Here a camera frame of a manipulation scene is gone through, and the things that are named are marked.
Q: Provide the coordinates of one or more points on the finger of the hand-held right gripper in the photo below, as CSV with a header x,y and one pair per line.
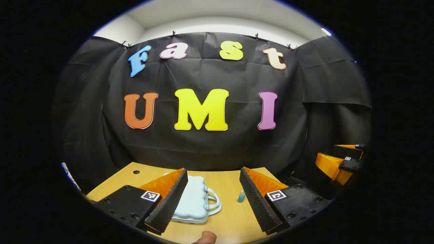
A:
x,y
330,164
347,151

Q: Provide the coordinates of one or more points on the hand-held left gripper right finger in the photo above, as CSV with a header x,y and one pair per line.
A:
x,y
259,206

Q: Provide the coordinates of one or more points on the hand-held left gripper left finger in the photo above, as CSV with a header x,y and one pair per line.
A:
x,y
171,203

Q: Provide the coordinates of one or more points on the teal bottle with silver cap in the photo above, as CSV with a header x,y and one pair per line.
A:
x,y
241,196

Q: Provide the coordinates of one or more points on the light blue suitcase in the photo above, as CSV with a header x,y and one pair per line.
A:
x,y
193,200

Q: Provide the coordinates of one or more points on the black backdrop cloth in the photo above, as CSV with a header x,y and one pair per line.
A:
x,y
210,149

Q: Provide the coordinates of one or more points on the white patterned sheet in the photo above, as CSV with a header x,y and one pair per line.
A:
x,y
70,176

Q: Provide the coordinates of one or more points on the ceiling light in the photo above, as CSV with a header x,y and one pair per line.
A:
x,y
326,32

